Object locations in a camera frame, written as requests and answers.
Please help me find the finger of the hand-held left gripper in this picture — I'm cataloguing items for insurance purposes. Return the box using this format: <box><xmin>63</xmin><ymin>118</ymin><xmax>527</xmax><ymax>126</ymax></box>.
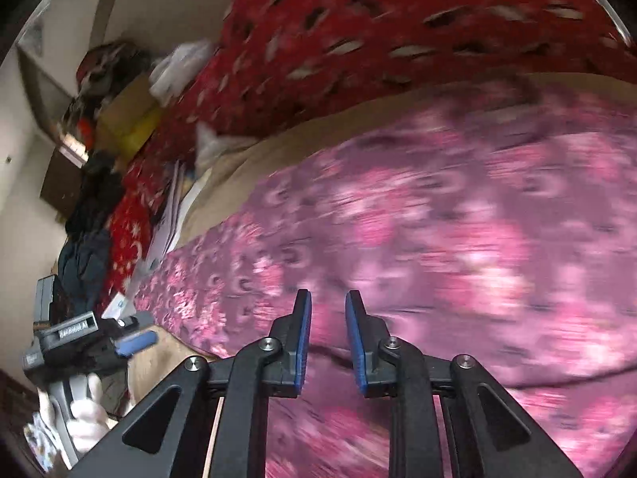
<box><xmin>115</xmin><ymin>311</ymin><xmax>155</xmax><ymax>333</ymax></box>
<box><xmin>114</xmin><ymin>331</ymin><xmax>158</xmax><ymax>358</ymax></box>

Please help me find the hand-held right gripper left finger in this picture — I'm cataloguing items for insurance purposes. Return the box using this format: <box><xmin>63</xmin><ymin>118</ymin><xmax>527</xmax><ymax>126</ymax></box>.
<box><xmin>64</xmin><ymin>289</ymin><xmax>313</xmax><ymax>478</ymax></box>

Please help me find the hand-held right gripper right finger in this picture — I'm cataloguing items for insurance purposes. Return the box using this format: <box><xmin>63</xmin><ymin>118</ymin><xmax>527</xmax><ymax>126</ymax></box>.
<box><xmin>345</xmin><ymin>290</ymin><xmax>585</xmax><ymax>478</ymax></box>

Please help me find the purple floral garment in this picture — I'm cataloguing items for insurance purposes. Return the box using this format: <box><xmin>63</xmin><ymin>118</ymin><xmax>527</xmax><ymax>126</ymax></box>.
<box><xmin>134</xmin><ymin>77</ymin><xmax>637</xmax><ymax>478</ymax></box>

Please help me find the dark clothes pile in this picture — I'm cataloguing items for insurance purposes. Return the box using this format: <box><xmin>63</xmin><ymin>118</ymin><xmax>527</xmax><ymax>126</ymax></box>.
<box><xmin>57</xmin><ymin>149</ymin><xmax>125</xmax><ymax>310</ymax></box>

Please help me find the person's left hand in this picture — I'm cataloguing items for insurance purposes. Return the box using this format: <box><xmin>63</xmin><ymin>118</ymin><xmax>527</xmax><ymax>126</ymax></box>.
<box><xmin>39</xmin><ymin>373</ymin><xmax>120</xmax><ymax>459</ymax></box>

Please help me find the red star-print cloth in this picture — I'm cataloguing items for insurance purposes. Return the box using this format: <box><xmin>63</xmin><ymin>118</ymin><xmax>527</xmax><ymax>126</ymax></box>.
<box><xmin>102</xmin><ymin>134</ymin><xmax>176</xmax><ymax>310</ymax></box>

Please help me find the colourful printed cloth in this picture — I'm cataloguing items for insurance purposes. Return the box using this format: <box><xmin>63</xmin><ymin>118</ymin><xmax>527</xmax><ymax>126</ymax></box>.
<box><xmin>22</xmin><ymin>412</ymin><xmax>63</xmax><ymax>474</ymax></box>

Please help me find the stack of white papers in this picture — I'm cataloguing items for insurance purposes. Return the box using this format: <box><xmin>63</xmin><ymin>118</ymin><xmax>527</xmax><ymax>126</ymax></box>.
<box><xmin>133</xmin><ymin>159</ymin><xmax>211</xmax><ymax>287</ymax></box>

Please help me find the dark wooden cabinet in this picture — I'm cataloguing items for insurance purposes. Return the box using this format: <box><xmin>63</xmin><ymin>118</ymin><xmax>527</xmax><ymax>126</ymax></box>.
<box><xmin>40</xmin><ymin>147</ymin><xmax>93</xmax><ymax>221</ymax></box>

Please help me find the yellow box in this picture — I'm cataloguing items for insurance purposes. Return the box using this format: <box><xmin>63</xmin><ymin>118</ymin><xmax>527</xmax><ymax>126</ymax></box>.
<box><xmin>118</xmin><ymin>106</ymin><xmax>164</xmax><ymax>161</ymax></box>

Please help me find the white cloth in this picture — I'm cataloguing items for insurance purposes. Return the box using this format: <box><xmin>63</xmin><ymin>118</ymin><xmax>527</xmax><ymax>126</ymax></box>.
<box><xmin>193</xmin><ymin>122</ymin><xmax>237</xmax><ymax>170</ymax></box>

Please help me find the beige fleece blanket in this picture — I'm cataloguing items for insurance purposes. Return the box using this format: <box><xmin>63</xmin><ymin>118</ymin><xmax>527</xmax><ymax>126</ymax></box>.
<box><xmin>124</xmin><ymin>72</ymin><xmax>623</xmax><ymax>414</ymax></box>

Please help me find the cardboard box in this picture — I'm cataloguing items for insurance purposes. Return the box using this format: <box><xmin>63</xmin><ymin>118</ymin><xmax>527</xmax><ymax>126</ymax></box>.
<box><xmin>94</xmin><ymin>72</ymin><xmax>162</xmax><ymax>160</ymax></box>

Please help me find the red floral cloth bundle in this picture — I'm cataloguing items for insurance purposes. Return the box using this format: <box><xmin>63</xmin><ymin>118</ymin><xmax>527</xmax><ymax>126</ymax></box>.
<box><xmin>62</xmin><ymin>42</ymin><xmax>155</xmax><ymax>135</ymax></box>

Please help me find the red patterned blanket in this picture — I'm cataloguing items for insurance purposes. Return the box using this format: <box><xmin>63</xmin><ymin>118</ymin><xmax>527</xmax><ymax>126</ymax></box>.
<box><xmin>149</xmin><ymin>0</ymin><xmax>633</xmax><ymax>170</ymax></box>

